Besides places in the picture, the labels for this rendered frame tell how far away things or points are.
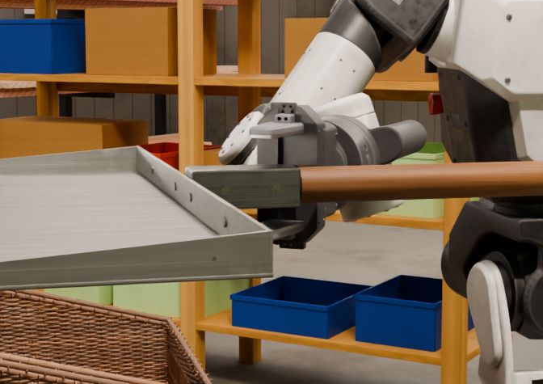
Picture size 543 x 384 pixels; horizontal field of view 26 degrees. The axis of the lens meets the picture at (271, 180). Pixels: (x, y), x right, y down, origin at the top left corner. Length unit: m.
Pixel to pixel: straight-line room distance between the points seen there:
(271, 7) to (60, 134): 4.42
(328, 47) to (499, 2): 0.22
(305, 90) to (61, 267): 0.83
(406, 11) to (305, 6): 7.55
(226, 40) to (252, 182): 7.98
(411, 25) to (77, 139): 3.33
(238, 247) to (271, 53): 8.32
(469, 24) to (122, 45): 3.14
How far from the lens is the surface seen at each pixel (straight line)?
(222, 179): 0.94
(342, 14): 1.51
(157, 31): 4.46
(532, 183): 1.03
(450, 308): 3.93
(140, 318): 2.48
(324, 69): 1.47
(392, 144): 1.12
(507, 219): 1.58
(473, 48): 1.50
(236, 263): 0.68
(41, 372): 1.88
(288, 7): 9.02
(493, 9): 1.50
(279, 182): 0.95
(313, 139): 1.00
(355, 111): 1.17
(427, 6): 1.52
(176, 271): 0.67
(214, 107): 8.92
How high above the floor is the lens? 1.32
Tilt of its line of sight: 7 degrees down
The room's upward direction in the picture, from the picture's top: straight up
